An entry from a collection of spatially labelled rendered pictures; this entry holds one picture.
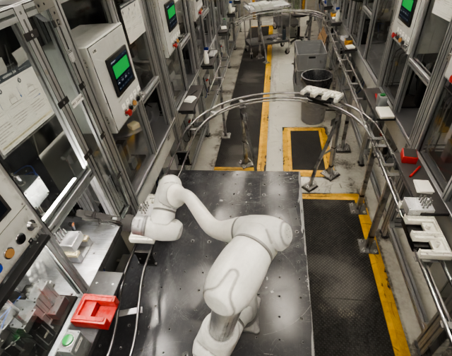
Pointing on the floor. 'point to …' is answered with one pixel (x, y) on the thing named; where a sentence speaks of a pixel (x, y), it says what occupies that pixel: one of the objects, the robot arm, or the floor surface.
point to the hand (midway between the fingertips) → (86, 215)
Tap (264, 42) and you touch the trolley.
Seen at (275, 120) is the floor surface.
